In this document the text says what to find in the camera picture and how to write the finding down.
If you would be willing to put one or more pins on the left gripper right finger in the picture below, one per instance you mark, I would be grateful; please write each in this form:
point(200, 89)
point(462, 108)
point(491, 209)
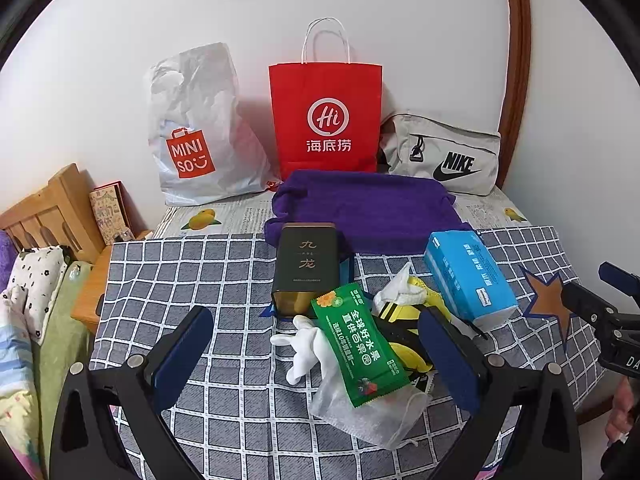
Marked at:
point(545, 440)

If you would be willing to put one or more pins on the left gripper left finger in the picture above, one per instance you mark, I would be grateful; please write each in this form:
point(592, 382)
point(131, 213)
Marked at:
point(86, 443)

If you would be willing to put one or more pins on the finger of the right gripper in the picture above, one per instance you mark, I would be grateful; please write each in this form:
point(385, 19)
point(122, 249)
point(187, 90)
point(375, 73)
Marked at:
point(585, 304)
point(626, 282)

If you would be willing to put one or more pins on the blue tissue pack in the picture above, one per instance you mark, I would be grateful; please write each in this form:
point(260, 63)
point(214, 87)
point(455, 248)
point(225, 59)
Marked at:
point(474, 289)

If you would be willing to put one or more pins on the translucent zip pouch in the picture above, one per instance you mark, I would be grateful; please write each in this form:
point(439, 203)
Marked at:
point(384, 421)

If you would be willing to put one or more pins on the white glove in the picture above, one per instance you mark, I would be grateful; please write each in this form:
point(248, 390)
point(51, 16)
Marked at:
point(310, 348)

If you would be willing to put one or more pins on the yellow black mesh pouch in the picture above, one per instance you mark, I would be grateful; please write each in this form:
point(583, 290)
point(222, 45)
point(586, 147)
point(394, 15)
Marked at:
point(398, 324)

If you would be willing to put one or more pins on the green snack packet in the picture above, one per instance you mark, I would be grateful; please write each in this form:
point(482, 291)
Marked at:
point(369, 367)

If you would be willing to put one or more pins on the person's right hand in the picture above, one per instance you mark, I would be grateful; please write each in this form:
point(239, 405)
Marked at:
point(620, 420)

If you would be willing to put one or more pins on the grey checked blanket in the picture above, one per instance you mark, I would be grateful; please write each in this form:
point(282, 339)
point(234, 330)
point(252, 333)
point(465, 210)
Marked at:
point(237, 417)

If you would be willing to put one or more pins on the colourful bedding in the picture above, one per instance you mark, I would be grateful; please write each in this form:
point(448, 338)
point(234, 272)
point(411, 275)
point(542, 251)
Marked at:
point(32, 376)

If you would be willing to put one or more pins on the white dotted pillow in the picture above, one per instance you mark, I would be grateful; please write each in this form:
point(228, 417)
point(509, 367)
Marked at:
point(36, 278)

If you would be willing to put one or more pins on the patterned gift box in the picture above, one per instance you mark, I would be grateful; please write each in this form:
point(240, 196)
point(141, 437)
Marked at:
point(109, 211)

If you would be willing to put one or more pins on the wooden bed headboard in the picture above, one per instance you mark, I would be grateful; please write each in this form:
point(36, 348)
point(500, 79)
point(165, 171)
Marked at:
point(59, 214)

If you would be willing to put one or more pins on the beige Nike bag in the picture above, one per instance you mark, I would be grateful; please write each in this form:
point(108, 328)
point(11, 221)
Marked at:
point(463, 161)

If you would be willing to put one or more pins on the dark green tea tin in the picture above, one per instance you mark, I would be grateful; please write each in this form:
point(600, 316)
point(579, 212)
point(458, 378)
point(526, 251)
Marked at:
point(306, 266)

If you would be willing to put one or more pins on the purple towel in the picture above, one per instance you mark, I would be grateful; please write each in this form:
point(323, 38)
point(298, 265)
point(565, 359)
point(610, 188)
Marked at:
point(376, 214)

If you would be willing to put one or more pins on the white Miniso plastic bag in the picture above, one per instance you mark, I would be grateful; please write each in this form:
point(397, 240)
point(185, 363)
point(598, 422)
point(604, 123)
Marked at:
point(203, 149)

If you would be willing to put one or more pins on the red Haidilao paper bag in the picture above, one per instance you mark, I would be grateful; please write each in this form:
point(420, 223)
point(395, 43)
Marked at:
point(326, 115)

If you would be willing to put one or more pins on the brown wooden door frame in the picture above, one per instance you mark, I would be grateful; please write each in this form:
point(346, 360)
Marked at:
point(517, 77)

